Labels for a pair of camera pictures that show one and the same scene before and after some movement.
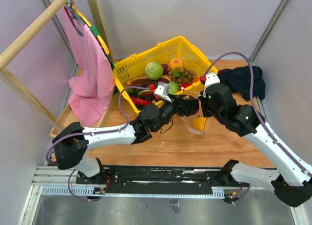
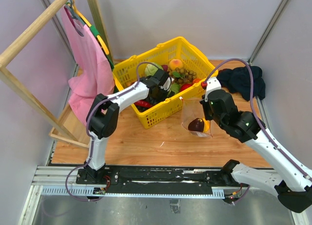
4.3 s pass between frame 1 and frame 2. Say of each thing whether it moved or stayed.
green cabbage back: stayed
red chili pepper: stayed
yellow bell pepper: moved
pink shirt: stayed
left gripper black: moved
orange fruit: stayed
